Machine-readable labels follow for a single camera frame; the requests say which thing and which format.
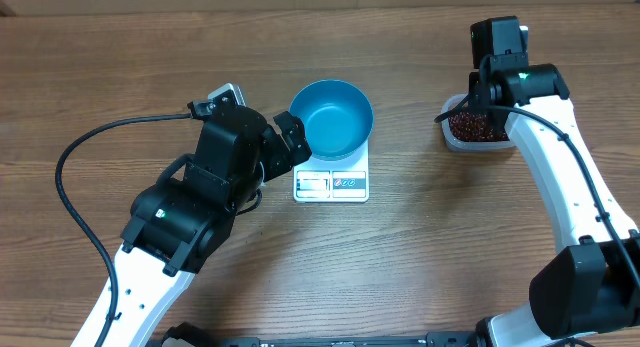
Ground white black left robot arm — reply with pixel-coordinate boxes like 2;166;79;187
73;101;311;346

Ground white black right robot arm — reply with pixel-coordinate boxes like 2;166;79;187
469;16;639;346

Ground blue metal bowl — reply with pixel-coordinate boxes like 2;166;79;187
289;79;375;160

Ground white digital kitchen scale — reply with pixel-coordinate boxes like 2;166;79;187
293;142;370;203

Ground red beans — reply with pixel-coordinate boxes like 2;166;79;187
448;112;509;142

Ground clear plastic food container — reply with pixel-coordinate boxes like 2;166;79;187
441;94;515;153

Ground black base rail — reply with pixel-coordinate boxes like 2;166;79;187
146;323;491;347

